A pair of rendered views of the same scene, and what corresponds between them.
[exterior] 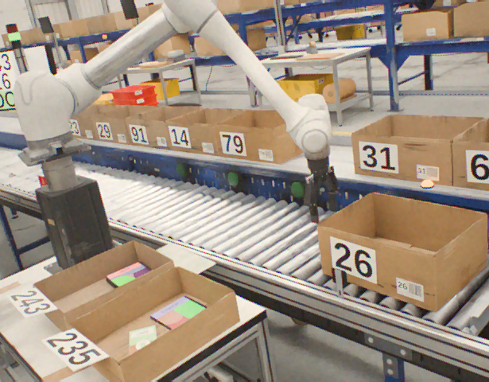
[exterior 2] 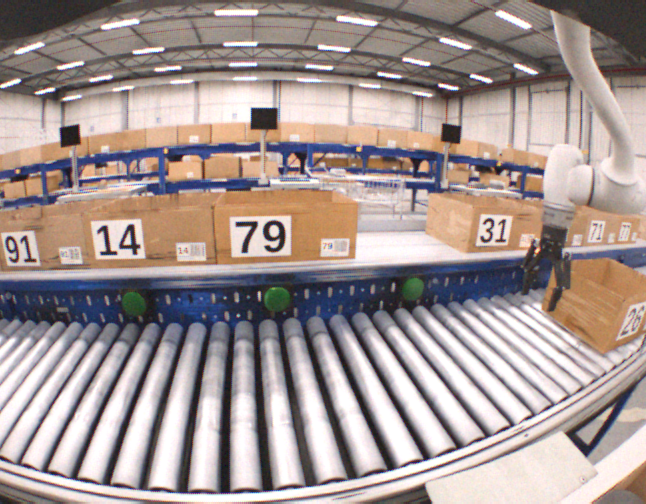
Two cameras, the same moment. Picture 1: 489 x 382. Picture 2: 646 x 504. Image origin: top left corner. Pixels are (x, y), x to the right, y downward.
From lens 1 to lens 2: 2.07 m
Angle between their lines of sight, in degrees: 58
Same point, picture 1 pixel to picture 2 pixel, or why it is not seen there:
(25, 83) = not seen: outside the picture
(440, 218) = (588, 270)
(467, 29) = (214, 173)
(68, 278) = not seen: outside the picture
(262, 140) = (333, 223)
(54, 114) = not seen: outside the picture
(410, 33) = (175, 175)
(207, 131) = (194, 220)
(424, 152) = (529, 221)
